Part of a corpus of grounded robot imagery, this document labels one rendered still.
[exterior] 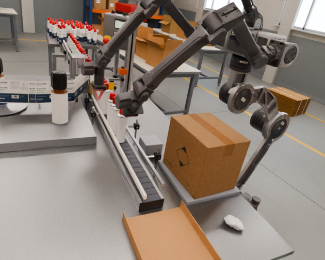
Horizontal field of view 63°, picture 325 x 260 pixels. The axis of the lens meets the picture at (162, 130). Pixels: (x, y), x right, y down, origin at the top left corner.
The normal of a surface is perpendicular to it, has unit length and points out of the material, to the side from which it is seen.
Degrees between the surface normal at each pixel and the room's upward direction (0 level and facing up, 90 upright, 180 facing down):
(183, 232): 0
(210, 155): 90
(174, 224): 0
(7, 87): 90
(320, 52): 90
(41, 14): 90
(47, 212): 0
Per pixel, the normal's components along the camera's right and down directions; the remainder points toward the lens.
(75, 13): 0.52, 0.47
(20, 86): 0.30, 0.48
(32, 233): 0.15, -0.88
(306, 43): -0.84, 0.13
